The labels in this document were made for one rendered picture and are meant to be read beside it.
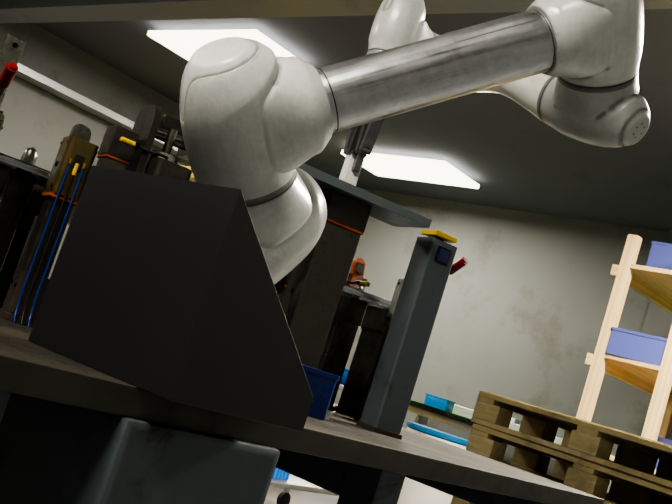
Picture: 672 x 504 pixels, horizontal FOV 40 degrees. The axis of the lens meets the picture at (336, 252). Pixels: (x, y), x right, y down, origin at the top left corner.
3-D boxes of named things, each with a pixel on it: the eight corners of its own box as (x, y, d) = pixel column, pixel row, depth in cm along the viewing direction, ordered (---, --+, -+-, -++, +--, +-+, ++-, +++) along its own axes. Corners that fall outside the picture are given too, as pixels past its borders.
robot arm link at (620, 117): (584, 112, 173) (586, 44, 165) (664, 145, 160) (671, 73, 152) (533, 139, 167) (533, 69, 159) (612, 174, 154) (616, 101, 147)
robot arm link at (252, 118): (209, 219, 136) (175, 83, 123) (186, 170, 149) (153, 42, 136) (662, 84, 152) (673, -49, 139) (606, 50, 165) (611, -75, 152)
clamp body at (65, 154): (27, 325, 184) (91, 149, 188) (39, 332, 174) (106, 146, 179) (-6, 315, 181) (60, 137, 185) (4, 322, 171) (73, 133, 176)
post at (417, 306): (382, 432, 208) (440, 247, 214) (401, 439, 202) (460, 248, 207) (355, 424, 205) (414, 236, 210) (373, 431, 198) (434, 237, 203)
